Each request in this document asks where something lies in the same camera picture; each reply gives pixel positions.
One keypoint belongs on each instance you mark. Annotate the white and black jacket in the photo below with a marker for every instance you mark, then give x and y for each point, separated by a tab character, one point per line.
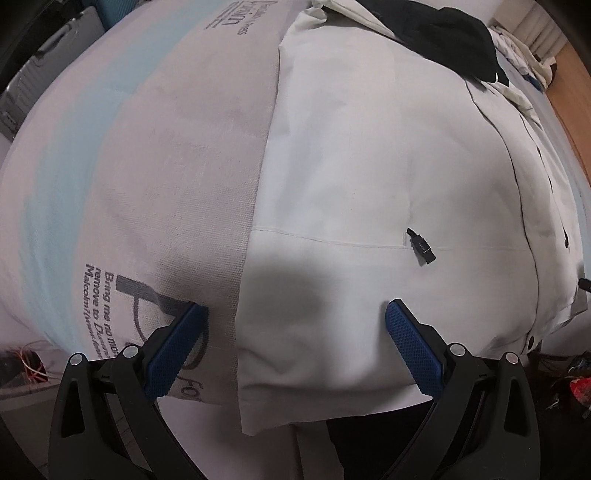
369	161

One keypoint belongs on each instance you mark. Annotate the teal hard suitcase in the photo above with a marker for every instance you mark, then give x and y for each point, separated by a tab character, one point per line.
120	9

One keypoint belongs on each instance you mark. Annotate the pile of white beige clothes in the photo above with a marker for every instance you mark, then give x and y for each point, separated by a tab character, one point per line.
526	55

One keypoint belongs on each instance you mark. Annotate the person's dark pants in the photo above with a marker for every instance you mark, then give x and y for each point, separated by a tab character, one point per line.
364	447

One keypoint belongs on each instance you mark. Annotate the bed with striped sheet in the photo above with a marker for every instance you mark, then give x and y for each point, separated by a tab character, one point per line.
138	161

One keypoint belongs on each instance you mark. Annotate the wooden headboard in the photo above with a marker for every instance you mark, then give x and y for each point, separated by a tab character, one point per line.
575	106

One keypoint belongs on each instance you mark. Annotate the silver hard suitcase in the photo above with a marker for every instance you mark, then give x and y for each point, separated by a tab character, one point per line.
27	87

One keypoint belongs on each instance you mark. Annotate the red bag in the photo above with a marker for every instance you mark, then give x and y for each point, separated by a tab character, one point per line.
582	390

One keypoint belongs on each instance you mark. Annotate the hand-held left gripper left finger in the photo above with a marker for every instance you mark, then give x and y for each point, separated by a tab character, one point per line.
175	350

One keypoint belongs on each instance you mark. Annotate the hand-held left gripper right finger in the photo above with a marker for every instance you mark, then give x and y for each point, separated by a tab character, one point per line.
413	350

